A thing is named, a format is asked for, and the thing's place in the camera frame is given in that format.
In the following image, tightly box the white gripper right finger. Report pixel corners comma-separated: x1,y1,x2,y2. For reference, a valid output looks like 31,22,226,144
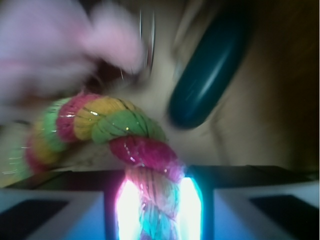
187,165,320,240

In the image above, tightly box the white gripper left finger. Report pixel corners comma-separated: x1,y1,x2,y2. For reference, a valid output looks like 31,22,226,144
0,170,124,240

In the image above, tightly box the multicolored twisted rope toy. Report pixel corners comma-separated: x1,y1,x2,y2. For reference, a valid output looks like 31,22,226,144
0,92,202,240

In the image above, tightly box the brown paper bag bin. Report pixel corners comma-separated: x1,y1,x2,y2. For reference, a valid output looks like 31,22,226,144
0,0,320,187

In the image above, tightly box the dark green oval case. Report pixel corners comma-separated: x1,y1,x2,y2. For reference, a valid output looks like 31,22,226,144
167,3,252,130

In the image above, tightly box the pink plush mouse toy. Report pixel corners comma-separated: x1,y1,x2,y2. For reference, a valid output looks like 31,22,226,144
0,0,146,121

